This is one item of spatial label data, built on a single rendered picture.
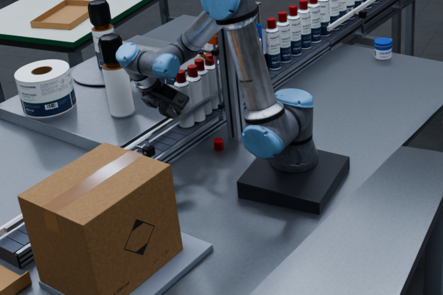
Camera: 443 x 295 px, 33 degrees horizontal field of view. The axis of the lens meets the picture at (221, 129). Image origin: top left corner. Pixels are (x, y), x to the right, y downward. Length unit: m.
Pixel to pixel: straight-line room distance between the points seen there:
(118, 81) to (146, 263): 0.88
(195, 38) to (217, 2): 0.33
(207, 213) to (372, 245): 0.49
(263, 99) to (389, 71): 1.04
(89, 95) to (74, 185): 1.07
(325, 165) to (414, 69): 0.85
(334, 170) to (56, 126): 1.03
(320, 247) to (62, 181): 0.70
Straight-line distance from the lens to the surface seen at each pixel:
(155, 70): 2.21
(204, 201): 2.23
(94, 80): 2.99
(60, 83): 2.75
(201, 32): 2.22
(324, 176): 2.22
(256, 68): 2.00
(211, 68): 2.57
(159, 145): 2.45
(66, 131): 2.66
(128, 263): 1.86
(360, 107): 2.70
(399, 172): 2.33
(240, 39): 1.97
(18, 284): 2.04
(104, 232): 1.76
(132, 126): 2.60
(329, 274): 1.93
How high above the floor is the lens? 2.07
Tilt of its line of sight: 28 degrees down
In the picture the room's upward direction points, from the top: 6 degrees counter-clockwise
